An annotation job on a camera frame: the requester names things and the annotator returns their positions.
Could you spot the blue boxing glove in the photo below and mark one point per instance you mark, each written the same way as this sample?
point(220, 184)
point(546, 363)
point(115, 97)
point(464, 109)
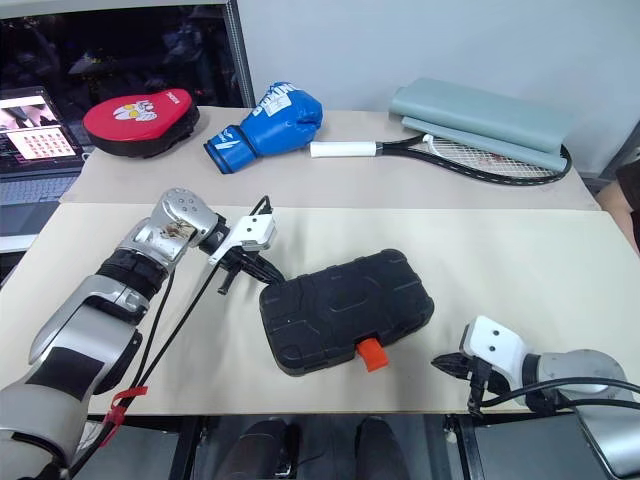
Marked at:
point(280, 125)

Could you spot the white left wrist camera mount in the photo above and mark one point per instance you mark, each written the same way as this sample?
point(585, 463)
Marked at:
point(255, 230)

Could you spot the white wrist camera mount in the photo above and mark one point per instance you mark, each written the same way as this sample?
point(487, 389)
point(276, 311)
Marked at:
point(255, 230)
point(495, 345)

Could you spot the black table leg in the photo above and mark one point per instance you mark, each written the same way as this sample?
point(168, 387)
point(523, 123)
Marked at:
point(192, 447)
point(470, 447)

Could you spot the black tennis racket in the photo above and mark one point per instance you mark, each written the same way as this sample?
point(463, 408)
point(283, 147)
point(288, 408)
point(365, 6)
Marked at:
point(340, 148)

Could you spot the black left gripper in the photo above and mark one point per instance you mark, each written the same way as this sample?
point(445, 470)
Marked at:
point(237, 262)

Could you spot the dark rounded shape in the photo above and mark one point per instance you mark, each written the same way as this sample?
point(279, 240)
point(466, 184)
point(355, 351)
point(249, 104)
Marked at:
point(382, 447)
point(265, 447)

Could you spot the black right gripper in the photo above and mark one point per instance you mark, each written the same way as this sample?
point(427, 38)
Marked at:
point(482, 382)

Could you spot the folded grey mat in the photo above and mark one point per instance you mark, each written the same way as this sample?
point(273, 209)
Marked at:
point(475, 112)

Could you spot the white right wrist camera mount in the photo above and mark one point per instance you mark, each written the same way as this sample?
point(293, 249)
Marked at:
point(495, 345)

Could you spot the grey metal post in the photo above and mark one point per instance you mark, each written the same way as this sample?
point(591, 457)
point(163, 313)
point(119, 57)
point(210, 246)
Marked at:
point(240, 55)

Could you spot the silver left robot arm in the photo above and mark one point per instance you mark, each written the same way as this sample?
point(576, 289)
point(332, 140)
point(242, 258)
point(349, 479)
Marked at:
point(175, 225)

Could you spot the white red sneaker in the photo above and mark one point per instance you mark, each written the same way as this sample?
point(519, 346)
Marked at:
point(95, 432)

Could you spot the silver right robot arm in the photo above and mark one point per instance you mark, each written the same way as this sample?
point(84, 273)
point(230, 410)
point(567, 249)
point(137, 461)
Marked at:
point(590, 367)

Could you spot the red boxing focus mitt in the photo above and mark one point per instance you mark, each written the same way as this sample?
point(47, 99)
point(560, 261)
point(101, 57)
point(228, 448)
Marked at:
point(132, 120)

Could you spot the tan table sheet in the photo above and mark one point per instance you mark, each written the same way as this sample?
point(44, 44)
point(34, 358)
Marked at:
point(350, 185)

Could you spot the person bare forearm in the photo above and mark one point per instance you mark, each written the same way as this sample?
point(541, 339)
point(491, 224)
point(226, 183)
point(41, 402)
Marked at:
point(617, 200)

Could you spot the light beige table sheet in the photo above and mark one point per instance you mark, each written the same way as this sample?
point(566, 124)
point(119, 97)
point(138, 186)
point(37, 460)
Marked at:
point(500, 260)

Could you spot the open laptop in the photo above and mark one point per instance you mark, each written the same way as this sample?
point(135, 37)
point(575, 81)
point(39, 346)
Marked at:
point(35, 142)

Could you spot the black plastic tool case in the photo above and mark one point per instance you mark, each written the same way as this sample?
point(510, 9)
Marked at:
point(340, 310)

